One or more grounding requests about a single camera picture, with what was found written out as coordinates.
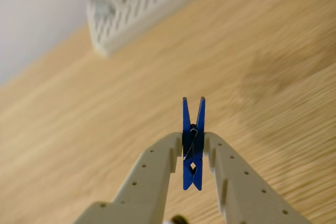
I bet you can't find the white perforated mini crate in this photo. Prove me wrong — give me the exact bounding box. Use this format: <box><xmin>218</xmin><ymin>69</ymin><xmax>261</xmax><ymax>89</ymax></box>
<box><xmin>83</xmin><ymin>0</ymin><xmax>203</xmax><ymax>57</ymax></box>

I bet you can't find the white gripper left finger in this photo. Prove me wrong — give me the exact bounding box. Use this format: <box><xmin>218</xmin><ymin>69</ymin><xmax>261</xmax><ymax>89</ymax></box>
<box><xmin>72</xmin><ymin>131</ymin><xmax>184</xmax><ymax>224</ymax></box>

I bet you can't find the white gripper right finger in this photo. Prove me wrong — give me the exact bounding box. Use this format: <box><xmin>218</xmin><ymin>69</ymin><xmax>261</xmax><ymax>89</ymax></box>
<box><xmin>204</xmin><ymin>131</ymin><xmax>312</xmax><ymax>224</ymax></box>

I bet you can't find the blue clothes peg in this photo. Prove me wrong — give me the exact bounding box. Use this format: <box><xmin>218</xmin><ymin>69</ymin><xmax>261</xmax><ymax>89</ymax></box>
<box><xmin>182</xmin><ymin>96</ymin><xmax>207</xmax><ymax>191</ymax></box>

